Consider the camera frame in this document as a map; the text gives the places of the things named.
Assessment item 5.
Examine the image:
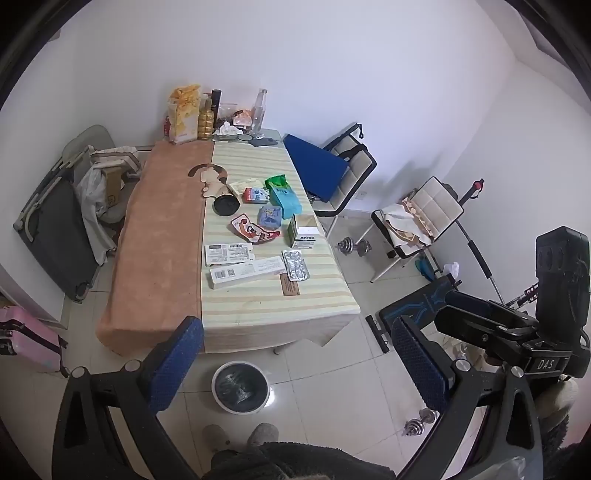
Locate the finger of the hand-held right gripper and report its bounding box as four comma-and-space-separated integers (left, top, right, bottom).
445, 290, 539, 329
435, 305, 539, 361

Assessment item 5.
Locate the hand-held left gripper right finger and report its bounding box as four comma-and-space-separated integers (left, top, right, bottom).
390, 316, 546, 480

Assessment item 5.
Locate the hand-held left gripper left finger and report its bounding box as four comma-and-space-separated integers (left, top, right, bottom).
52, 315, 205, 480

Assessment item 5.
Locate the white round trash bin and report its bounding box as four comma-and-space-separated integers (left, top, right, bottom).
211, 361, 271, 414

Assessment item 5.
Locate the printed carton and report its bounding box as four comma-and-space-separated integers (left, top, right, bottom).
204, 242, 254, 267

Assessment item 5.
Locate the red and white snack packet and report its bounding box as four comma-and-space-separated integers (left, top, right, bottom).
230, 213, 281, 244

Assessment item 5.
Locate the black round lid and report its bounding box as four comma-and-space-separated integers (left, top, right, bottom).
212, 195, 241, 217

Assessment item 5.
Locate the white medicine box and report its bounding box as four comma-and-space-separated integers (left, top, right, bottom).
293, 215, 320, 250

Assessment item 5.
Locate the blue snack packet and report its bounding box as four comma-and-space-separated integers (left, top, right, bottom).
257, 205, 282, 230

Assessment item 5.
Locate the green teal snack bag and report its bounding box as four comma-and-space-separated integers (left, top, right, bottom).
269, 185, 301, 220

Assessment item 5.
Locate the person's right forearm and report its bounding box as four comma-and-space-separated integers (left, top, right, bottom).
533, 381, 591, 462

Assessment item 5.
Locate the black ribbed bar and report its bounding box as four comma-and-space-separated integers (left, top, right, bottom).
505, 279, 541, 308

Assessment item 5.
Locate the chrome dumbbell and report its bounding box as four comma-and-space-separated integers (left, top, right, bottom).
404, 408, 439, 437
335, 237, 371, 256

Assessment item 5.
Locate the black bar with red tip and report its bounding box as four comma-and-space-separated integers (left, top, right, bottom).
455, 178, 505, 301

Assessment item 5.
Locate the black and blue bench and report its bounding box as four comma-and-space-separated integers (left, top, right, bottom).
365, 277, 462, 354

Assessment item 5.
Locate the beige tote bag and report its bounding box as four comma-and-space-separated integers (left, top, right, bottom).
383, 196, 437, 252

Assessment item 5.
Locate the grey slipper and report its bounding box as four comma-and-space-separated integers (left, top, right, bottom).
247, 422, 280, 448

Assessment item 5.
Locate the long flat white carton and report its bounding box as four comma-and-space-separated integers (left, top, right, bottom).
209, 257, 286, 291

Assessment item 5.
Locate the white padded chair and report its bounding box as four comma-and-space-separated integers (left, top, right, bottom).
370, 176, 465, 283
307, 122, 377, 238

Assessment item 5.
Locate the peach tablecloth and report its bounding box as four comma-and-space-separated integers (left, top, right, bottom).
95, 138, 218, 356

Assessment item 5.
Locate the pink suitcase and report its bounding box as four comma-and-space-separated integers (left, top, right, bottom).
0, 305, 70, 377

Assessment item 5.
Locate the silver blister pack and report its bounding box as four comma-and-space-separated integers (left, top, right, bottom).
281, 249, 309, 282

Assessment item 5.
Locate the dark fleece clothing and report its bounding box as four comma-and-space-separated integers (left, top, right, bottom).
201, 440, 398, 480

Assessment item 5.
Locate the grey folding bed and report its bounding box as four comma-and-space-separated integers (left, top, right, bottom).
13, 124, 116, 303

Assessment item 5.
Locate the cream packet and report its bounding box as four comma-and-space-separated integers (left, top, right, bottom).
228, 178, 264, 196

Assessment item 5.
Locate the cardboard box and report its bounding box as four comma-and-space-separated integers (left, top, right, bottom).
102, 165, 123, 208

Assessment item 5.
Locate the white folded blanket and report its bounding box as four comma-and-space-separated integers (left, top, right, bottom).
90, 145, 141, 178

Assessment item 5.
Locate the blue cushion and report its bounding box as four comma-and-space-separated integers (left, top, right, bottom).
283, 134, 350, 204

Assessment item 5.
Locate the gold bottle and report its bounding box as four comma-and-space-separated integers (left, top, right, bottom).
198, 95, 216, 140

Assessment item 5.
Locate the yellow snack bag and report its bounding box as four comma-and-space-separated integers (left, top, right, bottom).
167, 84, 202, 145

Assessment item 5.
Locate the clear glass bottle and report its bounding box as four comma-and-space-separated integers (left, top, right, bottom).
250, 89, 269, 138

